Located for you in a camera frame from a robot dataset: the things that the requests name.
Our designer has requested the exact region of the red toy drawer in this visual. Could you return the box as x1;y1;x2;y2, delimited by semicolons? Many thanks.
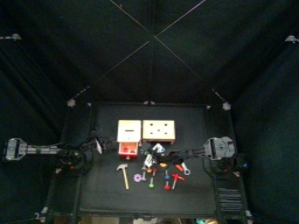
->
116;142;140;160

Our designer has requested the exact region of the white toy saw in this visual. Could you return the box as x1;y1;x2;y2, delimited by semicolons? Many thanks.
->
142;153;155;172

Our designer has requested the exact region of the wooden box with slot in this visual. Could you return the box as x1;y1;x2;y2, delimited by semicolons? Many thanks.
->
116;119;143;144

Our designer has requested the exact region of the wooden block with holes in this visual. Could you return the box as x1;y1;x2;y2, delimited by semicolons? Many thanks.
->
142;119;176;144

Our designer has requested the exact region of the red toy T-shaped tool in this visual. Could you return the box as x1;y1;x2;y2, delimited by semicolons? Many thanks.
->
171;172;187;190

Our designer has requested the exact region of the green toy bolt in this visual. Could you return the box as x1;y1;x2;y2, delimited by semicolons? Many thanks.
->
147;167;158;189

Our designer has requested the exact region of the white printed label plate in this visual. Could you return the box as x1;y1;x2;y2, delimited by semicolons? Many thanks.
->
216;187;243;213

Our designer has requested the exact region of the white wrench with orange handle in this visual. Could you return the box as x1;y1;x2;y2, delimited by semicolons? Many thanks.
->
174;162;192;177

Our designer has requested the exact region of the toy hammer with yellow handle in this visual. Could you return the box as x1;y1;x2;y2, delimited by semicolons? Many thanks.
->
116;163;131;191

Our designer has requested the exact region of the thin diagonal cord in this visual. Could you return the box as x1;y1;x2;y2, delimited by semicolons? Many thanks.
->
108;0;203;80
69;0;208;102

